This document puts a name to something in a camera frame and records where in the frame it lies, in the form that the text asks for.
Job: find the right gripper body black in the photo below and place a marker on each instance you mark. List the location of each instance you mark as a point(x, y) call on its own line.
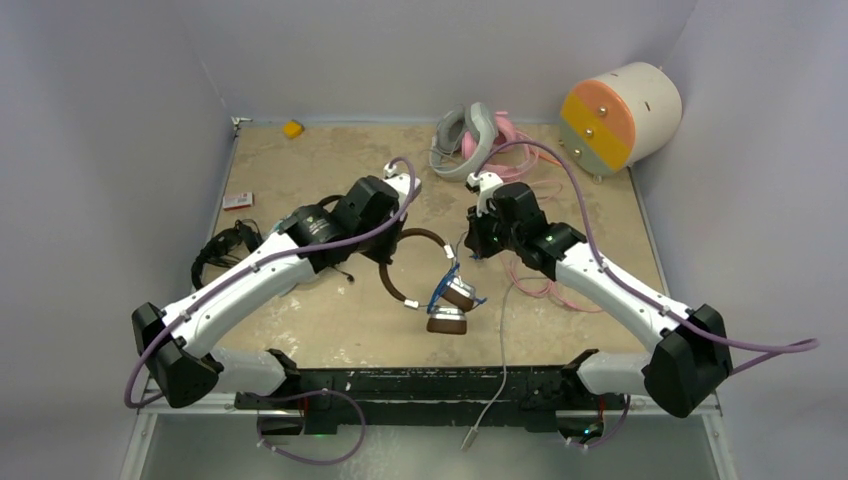
point(490, 235)

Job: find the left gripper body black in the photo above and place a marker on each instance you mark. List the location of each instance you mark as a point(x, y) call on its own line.
point(380, 248)

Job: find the blue earphones with cable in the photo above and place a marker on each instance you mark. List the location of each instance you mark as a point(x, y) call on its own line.
point(455, 293)

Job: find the teal white cat headphones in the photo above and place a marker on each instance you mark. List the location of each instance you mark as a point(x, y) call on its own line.
point(276, 228)

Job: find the black headphones with cable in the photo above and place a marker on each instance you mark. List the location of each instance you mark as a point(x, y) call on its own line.
point(218, 250)

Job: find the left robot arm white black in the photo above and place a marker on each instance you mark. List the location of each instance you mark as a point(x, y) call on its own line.
point(178, 344)

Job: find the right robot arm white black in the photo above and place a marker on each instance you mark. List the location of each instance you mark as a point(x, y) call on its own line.
point(678, 369)

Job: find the grey white headphones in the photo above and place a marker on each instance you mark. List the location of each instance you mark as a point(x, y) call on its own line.
point(463, 139)

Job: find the yellow small object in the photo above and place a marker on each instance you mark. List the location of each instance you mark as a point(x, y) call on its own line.
point(292, 129)

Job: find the small red white box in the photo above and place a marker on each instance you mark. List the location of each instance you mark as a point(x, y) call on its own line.
point(238, 201)

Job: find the round drawer cabinet orange yellow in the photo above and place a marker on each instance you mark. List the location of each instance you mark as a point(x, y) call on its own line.
point(610, 121)

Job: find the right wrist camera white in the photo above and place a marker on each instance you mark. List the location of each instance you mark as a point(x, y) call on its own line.
point(483, 184)

